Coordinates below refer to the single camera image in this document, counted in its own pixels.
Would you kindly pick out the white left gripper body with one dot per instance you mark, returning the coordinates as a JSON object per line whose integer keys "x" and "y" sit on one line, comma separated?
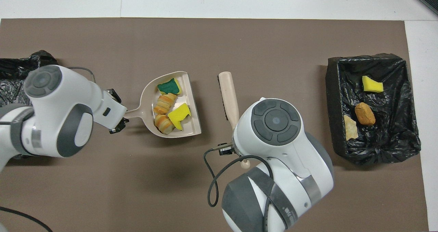
{"x": 114, "y": 114}

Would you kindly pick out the beige plastic dustpan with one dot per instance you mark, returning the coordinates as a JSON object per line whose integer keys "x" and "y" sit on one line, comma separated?
{"x": 149, "y": 98}

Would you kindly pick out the pale flaky pastry piece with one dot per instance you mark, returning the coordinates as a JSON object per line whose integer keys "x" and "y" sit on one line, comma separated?
{"x": 163, "y": 124}

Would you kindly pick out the striped croissant piece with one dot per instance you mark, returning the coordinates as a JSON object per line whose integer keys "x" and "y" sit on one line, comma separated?
{"x": 165, "y": 103}

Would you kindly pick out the notched yellow sponge piece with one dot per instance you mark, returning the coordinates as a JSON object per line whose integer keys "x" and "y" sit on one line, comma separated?
{"x": 179, "y": 115}

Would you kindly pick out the green and yellow sponge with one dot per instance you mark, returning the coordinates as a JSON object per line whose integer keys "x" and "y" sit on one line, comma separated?
{"x": 169, "y": 87}

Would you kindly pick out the beige hand brush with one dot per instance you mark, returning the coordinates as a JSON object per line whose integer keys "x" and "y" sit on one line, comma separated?
{"x": 228, "y": 95}

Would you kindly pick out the pale chip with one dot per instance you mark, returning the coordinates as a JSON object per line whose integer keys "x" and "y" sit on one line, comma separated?
{"x": 350, "y": 127}

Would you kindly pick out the brown bread roll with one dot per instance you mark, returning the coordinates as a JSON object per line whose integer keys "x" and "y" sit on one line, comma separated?
{"x": 364, "y": 114}

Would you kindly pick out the small yellow sponge piece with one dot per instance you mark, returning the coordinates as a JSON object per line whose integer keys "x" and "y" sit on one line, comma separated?
{"x": 372, "y": 85}

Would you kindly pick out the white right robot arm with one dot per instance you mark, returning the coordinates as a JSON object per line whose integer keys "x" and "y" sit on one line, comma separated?
{"x": 275, "y": 120}

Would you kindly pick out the black bag lined bin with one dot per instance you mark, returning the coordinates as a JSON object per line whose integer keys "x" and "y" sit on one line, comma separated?
{"x": 10, "y": 67}
{"x": 393, "y": 139}

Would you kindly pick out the brown paper table mat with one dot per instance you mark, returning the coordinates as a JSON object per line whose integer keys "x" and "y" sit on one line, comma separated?
{"x": 137, "y": 191}

